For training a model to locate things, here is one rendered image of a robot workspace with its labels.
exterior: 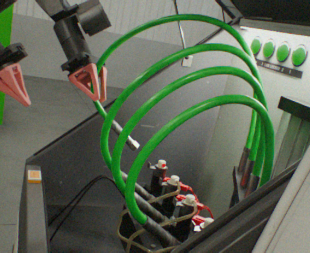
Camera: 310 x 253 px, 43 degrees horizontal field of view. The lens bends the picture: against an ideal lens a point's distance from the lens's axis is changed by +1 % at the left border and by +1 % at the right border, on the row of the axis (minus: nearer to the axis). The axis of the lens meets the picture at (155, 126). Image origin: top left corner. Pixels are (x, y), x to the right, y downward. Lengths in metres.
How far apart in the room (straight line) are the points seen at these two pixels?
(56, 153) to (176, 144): 0.35
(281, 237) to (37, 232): 0.49
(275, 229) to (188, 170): 0.74
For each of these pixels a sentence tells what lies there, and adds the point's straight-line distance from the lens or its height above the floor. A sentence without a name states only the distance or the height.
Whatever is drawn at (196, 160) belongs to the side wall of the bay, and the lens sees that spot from 1.25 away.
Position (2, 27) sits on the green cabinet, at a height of 1.03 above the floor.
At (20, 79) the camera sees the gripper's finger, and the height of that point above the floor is 1.24.
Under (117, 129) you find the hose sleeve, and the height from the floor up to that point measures 1.14.
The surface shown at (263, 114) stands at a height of 1.29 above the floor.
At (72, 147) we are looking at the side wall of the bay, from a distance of 1.13.
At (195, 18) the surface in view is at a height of 1.41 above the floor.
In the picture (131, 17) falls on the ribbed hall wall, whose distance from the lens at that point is 7.60.
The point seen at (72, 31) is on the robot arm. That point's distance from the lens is 0.94.
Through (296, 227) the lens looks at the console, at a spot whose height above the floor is 1.20.
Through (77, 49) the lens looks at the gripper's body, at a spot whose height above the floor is 1.29.
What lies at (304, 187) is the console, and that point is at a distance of 0.52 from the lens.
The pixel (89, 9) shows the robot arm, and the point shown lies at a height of 1.38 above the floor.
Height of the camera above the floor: 1.39
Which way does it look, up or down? 15 degrees down
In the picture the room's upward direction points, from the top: 12 degrees clockwise
